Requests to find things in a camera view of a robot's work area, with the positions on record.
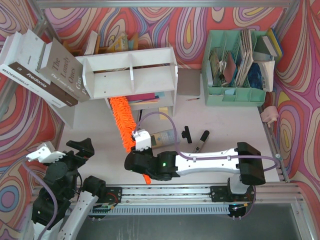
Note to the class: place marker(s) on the blue beige calculator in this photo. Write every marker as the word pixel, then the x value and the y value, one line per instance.
pixel 163 138

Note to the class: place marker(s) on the yellow sticky note pad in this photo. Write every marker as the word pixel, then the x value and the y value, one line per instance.
pixel 165 111

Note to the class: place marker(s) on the brown white Fredonia book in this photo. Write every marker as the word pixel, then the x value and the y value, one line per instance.
pixel 20 57

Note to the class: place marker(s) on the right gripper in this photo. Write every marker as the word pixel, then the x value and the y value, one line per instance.
pixel 135 160

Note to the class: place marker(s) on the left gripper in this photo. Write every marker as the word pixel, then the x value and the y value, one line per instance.
pixel 72 155

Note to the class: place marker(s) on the pink pig figurine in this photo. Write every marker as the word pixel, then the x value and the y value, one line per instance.
pixel 269 115

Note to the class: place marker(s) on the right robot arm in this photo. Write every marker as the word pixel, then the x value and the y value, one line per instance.
pixel 244 163

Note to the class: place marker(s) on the white small bookshelf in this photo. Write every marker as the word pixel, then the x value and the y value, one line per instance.
pixel 130 73

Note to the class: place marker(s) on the black binder clip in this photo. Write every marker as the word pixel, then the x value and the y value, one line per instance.
pixel 185 134

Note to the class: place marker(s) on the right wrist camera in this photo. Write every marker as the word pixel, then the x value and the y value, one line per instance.
pixel 142 140

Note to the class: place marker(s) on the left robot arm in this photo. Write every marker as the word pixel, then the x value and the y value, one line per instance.
pixel 60 209

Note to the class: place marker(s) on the mint green desk organizer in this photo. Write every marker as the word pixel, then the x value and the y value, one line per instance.
pixel 244 98

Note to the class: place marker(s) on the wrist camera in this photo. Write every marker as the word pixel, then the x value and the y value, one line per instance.
pixel 142 140
pixel 45 154

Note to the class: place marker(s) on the small pencil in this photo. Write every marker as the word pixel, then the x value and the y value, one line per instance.
pixel 193 99

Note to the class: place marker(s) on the grey Lonely Ones book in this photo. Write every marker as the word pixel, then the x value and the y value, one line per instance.
pixel 60 67

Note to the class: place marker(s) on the orange microfiber duster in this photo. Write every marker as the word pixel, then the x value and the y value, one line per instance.
pixel 124 120

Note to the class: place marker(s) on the books in green organizer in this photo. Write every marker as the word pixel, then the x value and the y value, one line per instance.
pixel 241 59

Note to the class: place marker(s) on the stack of coloured paper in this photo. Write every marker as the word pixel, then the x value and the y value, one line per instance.
pixel 153 97

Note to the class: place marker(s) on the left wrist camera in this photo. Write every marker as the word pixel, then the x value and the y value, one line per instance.
pixel 45 154

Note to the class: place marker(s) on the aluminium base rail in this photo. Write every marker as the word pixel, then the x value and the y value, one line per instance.
pixel 213 193

